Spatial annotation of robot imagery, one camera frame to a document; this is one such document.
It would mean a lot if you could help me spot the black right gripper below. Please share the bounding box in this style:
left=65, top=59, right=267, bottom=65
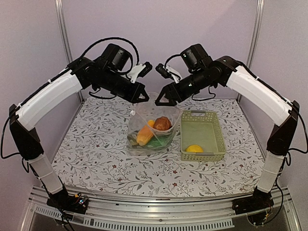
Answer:
left=155, top=67, right=216, bottom=106

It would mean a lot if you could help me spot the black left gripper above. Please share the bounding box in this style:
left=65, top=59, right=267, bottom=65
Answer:
left=96, top=68, right=150, bottom=103

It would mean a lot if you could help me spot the brown toy potato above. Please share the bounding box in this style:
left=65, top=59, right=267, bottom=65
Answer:
left=153, top=116, right=172, bottom=131

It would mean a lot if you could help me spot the clear pink zip top bag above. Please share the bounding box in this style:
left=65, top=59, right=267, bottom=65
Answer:
left=126, top=92, right=182, bottom=156

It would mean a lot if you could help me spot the orange yellow toy mango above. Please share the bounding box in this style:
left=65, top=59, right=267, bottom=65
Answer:
left=136, top=120, right=154, bottom=146

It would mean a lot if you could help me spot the green yellow toy avocado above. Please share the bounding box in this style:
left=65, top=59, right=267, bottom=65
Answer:
left=127, top=134, right=139, bottom=147

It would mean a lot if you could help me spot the green white toy bok choy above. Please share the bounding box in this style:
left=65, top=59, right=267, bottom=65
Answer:
left=146, top=135, right=172, bottom=148

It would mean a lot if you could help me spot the yellow toy lemon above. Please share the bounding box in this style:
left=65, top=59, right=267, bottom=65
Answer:
left=185, top=144, right=204, bottom=153

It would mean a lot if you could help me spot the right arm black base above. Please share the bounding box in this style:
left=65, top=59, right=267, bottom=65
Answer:
left=232, top=188, right=274, bottom=226

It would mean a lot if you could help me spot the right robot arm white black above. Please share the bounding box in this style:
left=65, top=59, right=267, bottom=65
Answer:
left=155, top=44, right=299, bottom=210

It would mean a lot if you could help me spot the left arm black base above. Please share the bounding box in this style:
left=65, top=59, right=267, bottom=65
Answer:
left=47, top=185, right=89, bottom=214

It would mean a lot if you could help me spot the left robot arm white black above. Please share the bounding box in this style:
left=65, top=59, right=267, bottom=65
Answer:
left=10, top=43, right=152, bottom=209

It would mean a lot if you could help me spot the beige perforated plastic basket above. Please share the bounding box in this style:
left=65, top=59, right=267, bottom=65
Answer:
left=180, top=110, right=226, bottom=162

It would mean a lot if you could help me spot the floral patterned table mat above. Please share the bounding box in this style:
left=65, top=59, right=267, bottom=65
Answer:
left=52, top=98, right=264, bottom=197

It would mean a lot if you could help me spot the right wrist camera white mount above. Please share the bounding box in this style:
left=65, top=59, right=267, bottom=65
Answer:
left=155, top=64, right=182, bottom=83

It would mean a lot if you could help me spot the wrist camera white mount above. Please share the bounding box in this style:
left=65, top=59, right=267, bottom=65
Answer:
left=155, top=64, right=182, bottom=83
left=127, top=62, right=153, bottom=83

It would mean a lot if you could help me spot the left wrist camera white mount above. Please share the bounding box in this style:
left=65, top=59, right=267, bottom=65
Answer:
left=127, top=62, right=153, bottom=83

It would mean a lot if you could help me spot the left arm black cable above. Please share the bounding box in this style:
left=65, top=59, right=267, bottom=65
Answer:
left=80, top=37, right=140, bottom=65

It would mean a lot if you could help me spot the left aluminium frame post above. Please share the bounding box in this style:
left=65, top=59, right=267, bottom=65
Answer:
left=54, top=0, right=84, bottom=102

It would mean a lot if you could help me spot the aluminium frame post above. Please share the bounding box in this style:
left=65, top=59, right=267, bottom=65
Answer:
left=54, top=0, right=84, bottom=102
left=237, top=0, right=265, bottom=101

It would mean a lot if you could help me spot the front aluminium rail frame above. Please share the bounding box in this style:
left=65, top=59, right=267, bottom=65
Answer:
left=20, top=185, right=301, bottom=231

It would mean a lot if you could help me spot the right aluminium frame post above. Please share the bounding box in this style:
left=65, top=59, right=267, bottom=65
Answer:
left=237, top=0, right=265, bottom=101

